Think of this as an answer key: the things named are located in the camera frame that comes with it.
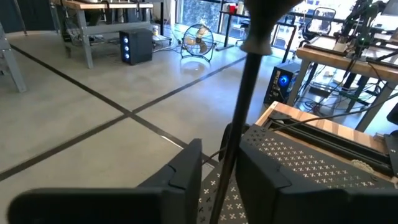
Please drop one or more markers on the wooden workbench with grey legs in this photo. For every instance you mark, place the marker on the wooden workbench with grey legs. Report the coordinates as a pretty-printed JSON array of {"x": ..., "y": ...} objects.
[{"x": 93, "y": 5}]

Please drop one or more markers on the white container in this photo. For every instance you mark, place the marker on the white container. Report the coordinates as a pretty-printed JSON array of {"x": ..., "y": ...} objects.
[{"x": 240, "y": 8}]

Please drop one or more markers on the computer tower with three lights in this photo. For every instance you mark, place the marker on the computer tower with three lights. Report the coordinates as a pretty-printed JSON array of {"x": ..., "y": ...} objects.
[{"x": 140, "y": 46}]

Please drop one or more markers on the small bottle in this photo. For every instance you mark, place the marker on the small bottle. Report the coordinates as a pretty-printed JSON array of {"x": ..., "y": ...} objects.
[{"x": 155, "y": 31}]

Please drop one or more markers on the black office chair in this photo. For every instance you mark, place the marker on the black office chair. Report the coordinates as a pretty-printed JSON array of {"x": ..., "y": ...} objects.
[{"x": 325, "y": 29}]

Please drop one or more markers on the grey metal table leg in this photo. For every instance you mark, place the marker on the grey metal table leg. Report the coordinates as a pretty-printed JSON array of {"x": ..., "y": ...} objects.
[{"x": 15, "y": 71}]

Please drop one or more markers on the black floor fan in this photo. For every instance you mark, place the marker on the black floor fan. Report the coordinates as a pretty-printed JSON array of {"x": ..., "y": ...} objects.
[{"x": 198, "y": 40}]

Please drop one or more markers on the red cup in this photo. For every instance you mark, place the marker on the red cup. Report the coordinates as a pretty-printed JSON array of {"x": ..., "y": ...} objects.
[{"x": 233, "y": 9}]

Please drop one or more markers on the black perforated metal shelf riser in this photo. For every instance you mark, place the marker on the black perforated metal shelf riser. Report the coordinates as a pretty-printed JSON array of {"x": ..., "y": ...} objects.
[{"x": 311, "y": 158}]

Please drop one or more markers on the tall black candlestick holder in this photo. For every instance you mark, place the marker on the tall black candlestick holder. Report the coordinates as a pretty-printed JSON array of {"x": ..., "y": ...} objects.
[{"x": 248, "y": 77}]

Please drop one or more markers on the black aluminium table frame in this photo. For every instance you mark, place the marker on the black aluminium table frame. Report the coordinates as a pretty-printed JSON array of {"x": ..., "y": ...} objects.
[{"x": 326, "y": 141}]

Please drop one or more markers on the robot arm on workbench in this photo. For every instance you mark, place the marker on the robot arm on workbench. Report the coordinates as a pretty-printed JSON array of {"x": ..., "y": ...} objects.
[{"x": 362, "y": 31}]

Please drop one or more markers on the black desk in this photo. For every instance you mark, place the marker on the black desk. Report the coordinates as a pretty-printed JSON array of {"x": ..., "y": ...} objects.
[{"x": 229, "y": 31}]

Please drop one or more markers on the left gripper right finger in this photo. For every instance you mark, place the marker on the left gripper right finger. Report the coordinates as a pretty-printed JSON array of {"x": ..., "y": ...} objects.
[{"x": 311, "y": 205}]

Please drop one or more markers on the computer tower with glowing fan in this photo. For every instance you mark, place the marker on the computer tower with glowing fan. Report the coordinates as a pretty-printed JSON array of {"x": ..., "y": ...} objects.
[{"x": 281, "y": 84}]

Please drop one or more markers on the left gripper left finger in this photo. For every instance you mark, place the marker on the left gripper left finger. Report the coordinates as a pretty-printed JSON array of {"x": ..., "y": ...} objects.
[{"x": 124, "y": 205}]

